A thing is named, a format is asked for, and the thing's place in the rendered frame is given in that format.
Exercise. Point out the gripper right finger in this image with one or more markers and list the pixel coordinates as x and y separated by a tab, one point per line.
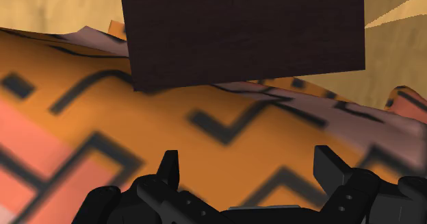
353	186

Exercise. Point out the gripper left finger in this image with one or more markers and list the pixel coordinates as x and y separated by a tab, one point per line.
160	190

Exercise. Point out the orange patterned bed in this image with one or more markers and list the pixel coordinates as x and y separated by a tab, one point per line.
133	123

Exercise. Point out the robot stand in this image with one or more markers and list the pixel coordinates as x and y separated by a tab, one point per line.
243	33

